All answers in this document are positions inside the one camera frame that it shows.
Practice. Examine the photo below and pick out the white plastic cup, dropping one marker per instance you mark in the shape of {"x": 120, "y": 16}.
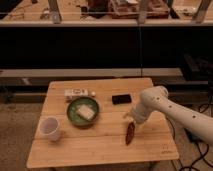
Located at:
{"x": 49, "y": 128}

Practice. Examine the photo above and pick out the red chili pepper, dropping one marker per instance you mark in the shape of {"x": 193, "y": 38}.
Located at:
{"x": 130, "y": 133}

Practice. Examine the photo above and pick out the green ceramic bowl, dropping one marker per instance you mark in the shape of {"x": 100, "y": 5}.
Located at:
{"x": 75, "y": 118}

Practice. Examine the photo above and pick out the wooden folding table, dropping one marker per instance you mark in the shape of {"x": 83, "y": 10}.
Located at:
{"x": 104, "y": 142}

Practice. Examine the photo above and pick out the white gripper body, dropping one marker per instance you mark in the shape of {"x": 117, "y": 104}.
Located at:
{"x": 130, "y": 115}

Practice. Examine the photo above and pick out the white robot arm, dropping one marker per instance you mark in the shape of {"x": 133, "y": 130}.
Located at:
{"x": 156, "y": 99}

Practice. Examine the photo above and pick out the white labelled box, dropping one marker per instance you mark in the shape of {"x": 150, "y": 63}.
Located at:
{"x": 73, "y": 93}

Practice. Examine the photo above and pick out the small black box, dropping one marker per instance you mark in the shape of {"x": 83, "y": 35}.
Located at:
{"x": 121, "y": 99}

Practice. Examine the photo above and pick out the white sponge block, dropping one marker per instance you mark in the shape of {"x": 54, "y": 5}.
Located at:
{"x": 86, "y": 112}

